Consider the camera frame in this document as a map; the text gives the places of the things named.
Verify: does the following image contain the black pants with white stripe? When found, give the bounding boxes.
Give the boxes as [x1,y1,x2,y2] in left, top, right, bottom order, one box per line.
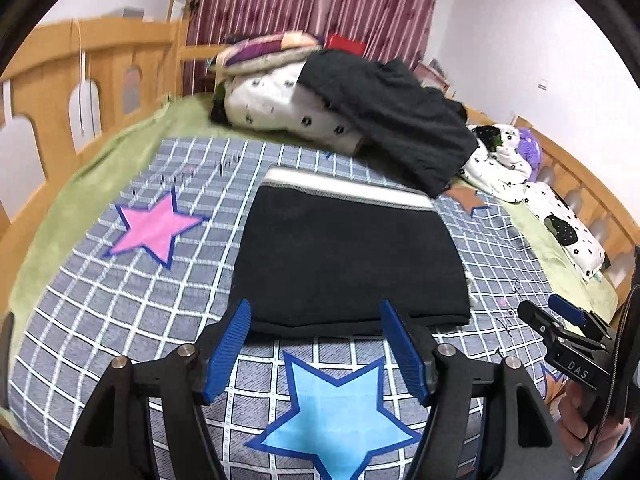
[229,166,471,338]

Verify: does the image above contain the person right hand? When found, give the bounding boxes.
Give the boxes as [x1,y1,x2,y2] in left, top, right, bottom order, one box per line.
[556,380,630,466]

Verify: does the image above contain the green bed sheet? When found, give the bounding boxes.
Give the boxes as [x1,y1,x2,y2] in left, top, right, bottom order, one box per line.
[0,91,622,426]

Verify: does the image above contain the white floral pillow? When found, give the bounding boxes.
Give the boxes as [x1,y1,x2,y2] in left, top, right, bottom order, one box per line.
[523,182,605,281]

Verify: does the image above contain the blue plaid star blanket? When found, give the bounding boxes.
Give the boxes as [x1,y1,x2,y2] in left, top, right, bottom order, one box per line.
[8,138,551,479]

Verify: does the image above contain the purple plush toy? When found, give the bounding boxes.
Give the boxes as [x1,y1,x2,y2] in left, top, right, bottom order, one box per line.
[518,128,542,182]

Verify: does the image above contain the black garment pile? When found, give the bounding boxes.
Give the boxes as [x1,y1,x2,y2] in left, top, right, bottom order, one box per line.
[298,50,477,198]

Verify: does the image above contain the white floral duvet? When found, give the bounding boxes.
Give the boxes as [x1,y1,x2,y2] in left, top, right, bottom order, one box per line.
[210,62,364,155]

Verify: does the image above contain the maroon curtain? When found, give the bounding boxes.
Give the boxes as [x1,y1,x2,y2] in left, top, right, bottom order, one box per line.
[186,0,436,67]

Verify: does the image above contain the purple patterned pillow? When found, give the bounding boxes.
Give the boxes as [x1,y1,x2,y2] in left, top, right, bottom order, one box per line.
[208,30,324,77]

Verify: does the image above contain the wooden coat rack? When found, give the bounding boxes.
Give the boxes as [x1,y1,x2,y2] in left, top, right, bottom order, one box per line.
[166,0,200,22]

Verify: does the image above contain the wooden bed frame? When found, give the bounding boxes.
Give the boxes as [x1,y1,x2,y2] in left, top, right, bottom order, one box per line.
[0,15,640,331]

